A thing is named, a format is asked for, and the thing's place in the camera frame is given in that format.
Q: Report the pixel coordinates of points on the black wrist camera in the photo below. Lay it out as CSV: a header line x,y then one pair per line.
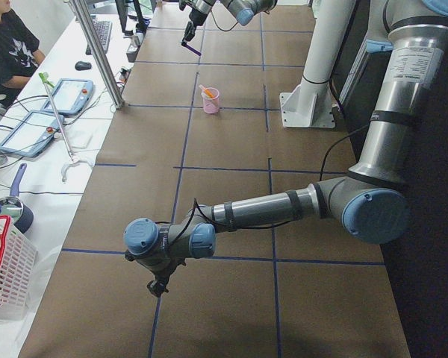
x,y
157,287

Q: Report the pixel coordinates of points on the teach pendant tablet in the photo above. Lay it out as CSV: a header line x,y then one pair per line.
x,y
31,136
70,95

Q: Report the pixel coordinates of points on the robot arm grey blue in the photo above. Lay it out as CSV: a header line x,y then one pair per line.
x,y
242,10
367,200

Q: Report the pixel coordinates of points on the pink mesh pen holder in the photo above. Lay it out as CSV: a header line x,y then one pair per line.
x,y
211,106

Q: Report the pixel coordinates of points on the blue saucepan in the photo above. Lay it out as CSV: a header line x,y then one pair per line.
x,y
11,205

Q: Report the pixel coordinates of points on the white red plastic basket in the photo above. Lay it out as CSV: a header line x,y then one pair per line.
x,y
17,257

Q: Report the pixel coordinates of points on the black computer mouse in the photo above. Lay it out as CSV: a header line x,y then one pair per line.
x,y
83,65

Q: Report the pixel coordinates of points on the seated person black shirt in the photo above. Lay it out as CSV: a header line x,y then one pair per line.
x,y
20,54

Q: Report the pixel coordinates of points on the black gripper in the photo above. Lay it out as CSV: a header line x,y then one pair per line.
x,y
160,277
194,19

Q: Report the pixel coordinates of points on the white camera pole with base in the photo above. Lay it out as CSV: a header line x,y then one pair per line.
x,y
309,105

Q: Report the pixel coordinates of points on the reacher grabber tool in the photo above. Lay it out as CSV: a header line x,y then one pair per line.
x,y
74,159

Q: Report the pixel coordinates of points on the black keyboard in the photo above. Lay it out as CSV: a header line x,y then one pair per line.
x,y
103,29

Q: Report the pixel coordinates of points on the purple highlighter pen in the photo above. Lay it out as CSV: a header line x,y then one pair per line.
x,y
192,49

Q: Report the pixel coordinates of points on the near teach pendant tablet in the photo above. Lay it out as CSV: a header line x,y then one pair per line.
x,y
31,136

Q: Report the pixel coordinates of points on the far teach pendant tablet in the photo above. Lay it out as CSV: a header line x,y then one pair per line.
x,y
70,95

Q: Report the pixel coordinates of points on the aluminium frame post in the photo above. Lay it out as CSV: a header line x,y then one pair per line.
x,y
82,15

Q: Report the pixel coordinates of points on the orange highlighter pen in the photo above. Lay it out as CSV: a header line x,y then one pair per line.
x,y
206,92

